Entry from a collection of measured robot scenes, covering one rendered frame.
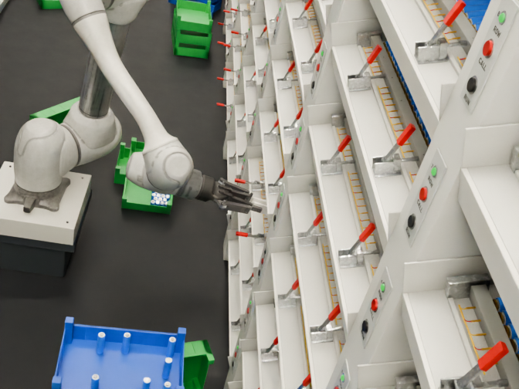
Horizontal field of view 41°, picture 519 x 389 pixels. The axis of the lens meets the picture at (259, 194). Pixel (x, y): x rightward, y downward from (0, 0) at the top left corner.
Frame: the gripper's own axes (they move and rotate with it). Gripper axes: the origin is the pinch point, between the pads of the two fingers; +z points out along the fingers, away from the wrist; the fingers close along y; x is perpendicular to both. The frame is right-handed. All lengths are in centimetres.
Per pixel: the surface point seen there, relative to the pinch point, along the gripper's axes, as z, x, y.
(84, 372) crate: -39, -28, 51
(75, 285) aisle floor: -39, -69, -17
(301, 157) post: -11, 39, 32
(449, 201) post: -22, 79, 103
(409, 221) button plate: -22, 72, 98
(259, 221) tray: 3.1, -7.7, -2.6
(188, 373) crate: -2, -55, 21
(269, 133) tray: -1.7, 13.5, -20.0
